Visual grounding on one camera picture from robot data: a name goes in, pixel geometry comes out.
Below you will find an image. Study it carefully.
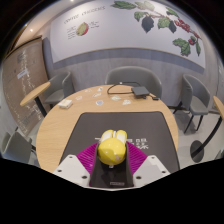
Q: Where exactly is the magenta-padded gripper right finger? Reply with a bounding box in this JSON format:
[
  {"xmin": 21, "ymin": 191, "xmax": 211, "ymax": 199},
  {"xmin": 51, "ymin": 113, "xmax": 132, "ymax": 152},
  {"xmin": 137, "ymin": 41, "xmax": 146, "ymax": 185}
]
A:
[{"xmin": 111, "ymin": 142, "xmax": 171, "ymax": 188}]

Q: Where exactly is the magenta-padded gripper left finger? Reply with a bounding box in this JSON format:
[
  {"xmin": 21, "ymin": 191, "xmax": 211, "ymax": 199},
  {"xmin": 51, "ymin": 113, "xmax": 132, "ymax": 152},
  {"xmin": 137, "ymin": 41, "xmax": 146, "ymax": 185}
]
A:
[{"xmin": 53, "ymin": 142, "xmax": 113, "ymax": 188}]

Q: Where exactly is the black mouse pad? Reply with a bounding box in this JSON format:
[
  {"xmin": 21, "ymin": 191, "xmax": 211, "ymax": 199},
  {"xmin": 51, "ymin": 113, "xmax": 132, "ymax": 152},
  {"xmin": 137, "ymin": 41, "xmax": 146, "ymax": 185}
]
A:
[{"xmin": 59, "ymin": 111, "xmax": 181, "ymax": 174}]

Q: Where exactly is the grey upholstered chair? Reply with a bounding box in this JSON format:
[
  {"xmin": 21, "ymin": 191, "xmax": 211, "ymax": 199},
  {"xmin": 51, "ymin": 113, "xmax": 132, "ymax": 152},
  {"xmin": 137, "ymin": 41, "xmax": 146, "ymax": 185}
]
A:
[
  {"xmin": 44, "ymin": 71, "xmax": 76, "ymax": 108},
  {"xmin": 0, "ymin": 131, "xmax": 35, "ymax": 165},
  {"xmin": 172, "ymin": 73, "xmax": 212, "ymax": 135},
  {"xmin": 104, "ymin": 65, "xmax": 163, "ymax": 100}
]

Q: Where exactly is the small white box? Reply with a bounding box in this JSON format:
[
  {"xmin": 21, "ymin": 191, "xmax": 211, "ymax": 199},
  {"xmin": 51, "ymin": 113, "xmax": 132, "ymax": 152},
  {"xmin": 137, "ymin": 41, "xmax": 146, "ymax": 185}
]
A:
[{"xmin": 57, "ymin": 99, "xmax": 74, "ymax": 110}]

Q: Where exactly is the black hub device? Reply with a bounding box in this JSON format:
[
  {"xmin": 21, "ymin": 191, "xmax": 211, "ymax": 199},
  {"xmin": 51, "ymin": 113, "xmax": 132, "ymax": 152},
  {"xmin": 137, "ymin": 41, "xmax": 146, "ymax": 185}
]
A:
[{"xmin": 130, "ymin": 86, "xmax": 151, "ymax": 98}]

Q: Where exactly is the round wooden side table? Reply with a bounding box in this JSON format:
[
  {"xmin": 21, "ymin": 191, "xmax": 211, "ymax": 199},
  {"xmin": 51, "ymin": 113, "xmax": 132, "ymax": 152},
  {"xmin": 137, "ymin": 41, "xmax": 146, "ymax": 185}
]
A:
[
  {"xmin": 189, "ymin": 95, "xmax": 224, "ymax": 164},
  {"xmin": 19, "ymin": 81, "xmax": 52, "ymax": 118}
]

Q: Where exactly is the black looped cable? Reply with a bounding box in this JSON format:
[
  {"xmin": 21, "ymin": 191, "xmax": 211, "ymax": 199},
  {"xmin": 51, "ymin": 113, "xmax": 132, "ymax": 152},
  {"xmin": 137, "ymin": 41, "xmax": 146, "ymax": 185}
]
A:
[{"xmin": 106, "ymin": 81, "xmax": 143, "ymax": 96}]

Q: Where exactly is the brown printed wall board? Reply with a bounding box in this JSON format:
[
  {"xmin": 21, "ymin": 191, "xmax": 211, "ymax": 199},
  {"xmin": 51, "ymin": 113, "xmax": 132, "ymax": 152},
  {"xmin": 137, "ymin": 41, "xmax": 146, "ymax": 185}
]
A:
[{"xmin": 1, "ymin": 37, "xmax": 52, "ymax": 135}]

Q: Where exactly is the white coffee plant wall mural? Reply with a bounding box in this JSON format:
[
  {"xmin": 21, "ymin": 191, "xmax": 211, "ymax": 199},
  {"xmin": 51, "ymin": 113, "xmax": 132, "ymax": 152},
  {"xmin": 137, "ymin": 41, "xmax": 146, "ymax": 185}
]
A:
[{"xmin": 49, "ymin": 0, "xmax": 206, "ymax": 70}]

